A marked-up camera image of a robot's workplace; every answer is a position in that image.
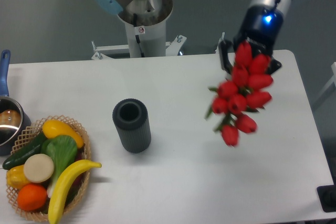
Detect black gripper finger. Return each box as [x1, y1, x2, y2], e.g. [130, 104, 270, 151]
[219, 39, 233, 72]
[265, 55, 282, 75]

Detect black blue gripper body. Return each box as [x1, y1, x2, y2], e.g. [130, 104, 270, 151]
[233, 5, 284, 56]

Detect red tulip bouquet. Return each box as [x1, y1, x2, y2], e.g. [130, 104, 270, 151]
[205, 40, 274, 147]

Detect dark grey ribbed vase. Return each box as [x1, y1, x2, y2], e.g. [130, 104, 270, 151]
[112, 98, 151, 153]

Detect black device at table edge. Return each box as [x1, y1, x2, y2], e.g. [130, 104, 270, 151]
[317, 185, 335, 212]

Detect yellow squash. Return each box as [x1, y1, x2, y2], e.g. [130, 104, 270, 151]
[42, 120, 84, 149]

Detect green bok choy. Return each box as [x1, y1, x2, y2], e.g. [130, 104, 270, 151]
[41, 135, 77, 198]

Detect yellow banana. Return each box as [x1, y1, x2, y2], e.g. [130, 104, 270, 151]
[48, 159, 102, 224]

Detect woven wicker basket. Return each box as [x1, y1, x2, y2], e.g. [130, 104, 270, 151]
[3, 115, 91, 223]

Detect dark green cucumber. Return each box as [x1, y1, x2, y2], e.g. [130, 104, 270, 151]
[2, 132, 47, 170]

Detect orange fruit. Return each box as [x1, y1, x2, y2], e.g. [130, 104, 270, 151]
[17, 184, 47, 211]

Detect yellow bell pepper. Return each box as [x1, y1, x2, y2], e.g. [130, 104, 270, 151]
[6, 165, 31, 189]

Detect white metal post right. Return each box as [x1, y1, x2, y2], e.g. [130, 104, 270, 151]
[215, 31, 225, 54]

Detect white metal frame bracket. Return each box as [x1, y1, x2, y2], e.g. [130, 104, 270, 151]
[91, 35, 187, 60]

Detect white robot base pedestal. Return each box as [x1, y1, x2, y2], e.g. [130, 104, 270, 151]
[118, 0, 173, 50]

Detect black cable on pedestal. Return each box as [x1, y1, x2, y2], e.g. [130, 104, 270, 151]
[132, 13, 145, 58]

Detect blue handled saucepan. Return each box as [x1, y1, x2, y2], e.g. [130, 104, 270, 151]
[1, 49, 31, 156]

